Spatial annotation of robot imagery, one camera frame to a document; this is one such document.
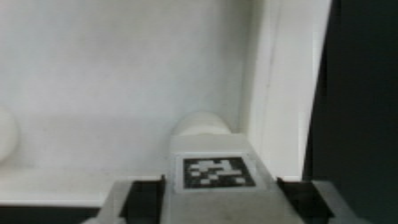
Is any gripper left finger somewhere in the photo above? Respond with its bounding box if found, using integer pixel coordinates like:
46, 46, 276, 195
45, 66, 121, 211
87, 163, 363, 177
80, 176, 165, 224

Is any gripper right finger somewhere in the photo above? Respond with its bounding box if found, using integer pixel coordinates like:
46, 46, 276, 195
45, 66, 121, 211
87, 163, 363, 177
277, 179, 364, 224

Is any white table leg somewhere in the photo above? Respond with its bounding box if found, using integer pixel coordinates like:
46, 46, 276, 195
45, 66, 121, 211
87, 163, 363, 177
162, 112, 304, 224

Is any white square tabletop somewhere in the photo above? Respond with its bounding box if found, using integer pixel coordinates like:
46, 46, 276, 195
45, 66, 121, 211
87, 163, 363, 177
0, 0, 332, 207

